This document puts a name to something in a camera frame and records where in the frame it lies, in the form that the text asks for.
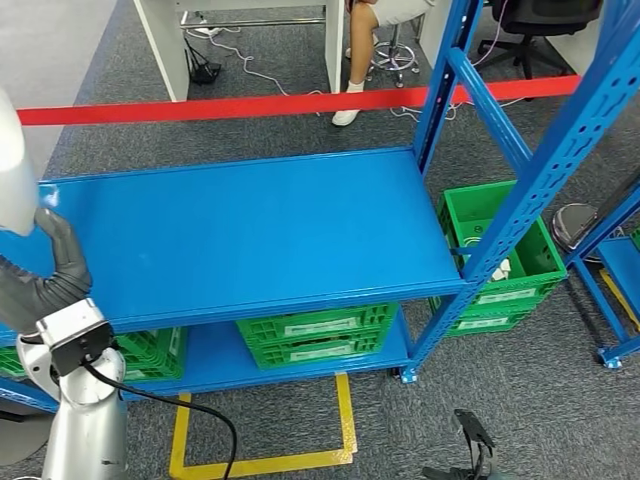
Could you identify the chrome stool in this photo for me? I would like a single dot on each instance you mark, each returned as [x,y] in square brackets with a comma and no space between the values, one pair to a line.
[395,46]

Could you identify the person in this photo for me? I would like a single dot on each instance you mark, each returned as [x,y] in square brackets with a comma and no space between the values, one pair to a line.
[361,40]

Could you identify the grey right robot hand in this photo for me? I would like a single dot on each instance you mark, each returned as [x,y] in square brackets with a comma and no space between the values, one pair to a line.
[445,474]

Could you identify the chrome stanchion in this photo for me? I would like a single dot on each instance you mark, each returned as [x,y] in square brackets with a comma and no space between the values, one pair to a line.
[573,225]

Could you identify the white plastic panel part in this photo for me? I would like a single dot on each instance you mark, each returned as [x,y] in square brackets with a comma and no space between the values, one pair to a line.
[15,166]

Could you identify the yellow floor tape strip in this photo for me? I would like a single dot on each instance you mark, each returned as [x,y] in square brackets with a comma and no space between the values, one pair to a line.
[617,298]

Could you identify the yellow floor tape square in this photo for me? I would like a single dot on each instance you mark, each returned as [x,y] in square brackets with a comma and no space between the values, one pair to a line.
[347,424]

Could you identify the black office chair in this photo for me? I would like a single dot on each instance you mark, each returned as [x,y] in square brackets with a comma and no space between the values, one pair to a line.
[545,16]

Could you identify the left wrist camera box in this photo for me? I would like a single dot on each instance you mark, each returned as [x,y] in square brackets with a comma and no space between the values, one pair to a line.
[75,338]

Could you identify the white desk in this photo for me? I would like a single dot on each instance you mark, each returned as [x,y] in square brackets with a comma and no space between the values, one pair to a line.
[160,40]
[432,26]

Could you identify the red barrier belt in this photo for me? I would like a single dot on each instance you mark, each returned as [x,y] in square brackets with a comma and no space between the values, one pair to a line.
[200,106]

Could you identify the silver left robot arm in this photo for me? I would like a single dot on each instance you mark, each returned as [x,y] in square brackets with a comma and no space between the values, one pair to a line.
[90,430]

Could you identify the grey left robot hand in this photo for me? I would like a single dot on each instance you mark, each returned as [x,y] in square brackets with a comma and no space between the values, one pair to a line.
[70,272]

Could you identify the blue metal shelf rack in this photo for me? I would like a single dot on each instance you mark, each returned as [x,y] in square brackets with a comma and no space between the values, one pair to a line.
[623,265]
[250,232]

